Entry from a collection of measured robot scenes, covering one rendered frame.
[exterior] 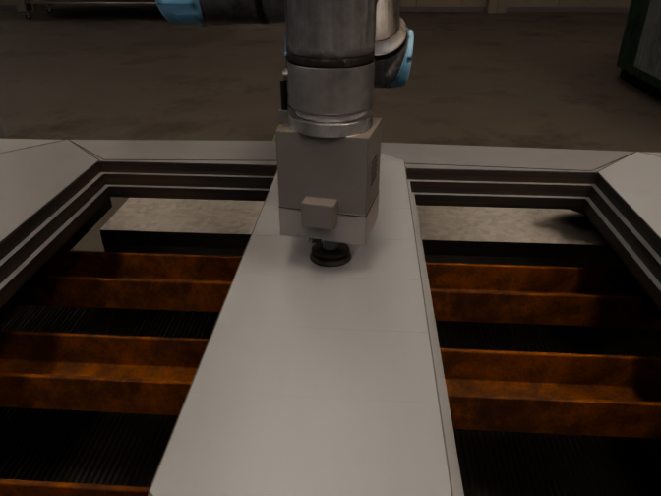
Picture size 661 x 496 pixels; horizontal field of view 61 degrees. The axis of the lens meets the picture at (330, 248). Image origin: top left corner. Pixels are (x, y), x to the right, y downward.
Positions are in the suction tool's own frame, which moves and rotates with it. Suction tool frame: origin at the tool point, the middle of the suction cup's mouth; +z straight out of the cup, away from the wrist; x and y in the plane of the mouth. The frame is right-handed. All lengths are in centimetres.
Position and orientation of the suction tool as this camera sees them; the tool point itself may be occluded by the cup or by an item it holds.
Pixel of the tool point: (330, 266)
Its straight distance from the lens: 58.0
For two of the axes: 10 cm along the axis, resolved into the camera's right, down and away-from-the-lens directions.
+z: 0.0, 8.7, 4.9
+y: 9.7, 1.3, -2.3
